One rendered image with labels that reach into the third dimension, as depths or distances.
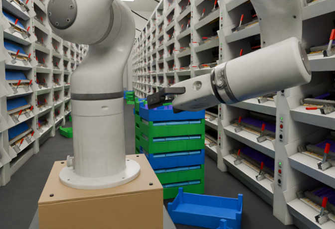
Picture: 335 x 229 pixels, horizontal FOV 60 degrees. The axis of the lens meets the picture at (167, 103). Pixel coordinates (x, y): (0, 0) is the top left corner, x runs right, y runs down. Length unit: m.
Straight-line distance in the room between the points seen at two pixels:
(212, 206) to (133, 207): 0.86
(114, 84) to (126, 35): 0.13
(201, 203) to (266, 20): 1.04
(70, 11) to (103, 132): 0.26
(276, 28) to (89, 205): 0.51
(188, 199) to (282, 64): 1.07
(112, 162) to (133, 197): 0.10
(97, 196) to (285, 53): 0.44
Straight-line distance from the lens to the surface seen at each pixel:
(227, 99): 0.57
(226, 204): 1.46
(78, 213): 0.64
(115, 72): 0.66
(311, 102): 1.23
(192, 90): 0.58
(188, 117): 1.47
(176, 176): 1.52
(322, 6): 1.16
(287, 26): 0.63
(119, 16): 0.68
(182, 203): 1.48
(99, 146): 0.66
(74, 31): 0.61
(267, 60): 0.53
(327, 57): 1.10
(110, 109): 0.65
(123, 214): 0.65
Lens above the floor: 0.61
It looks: 5 degrees down
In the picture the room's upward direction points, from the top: straight up
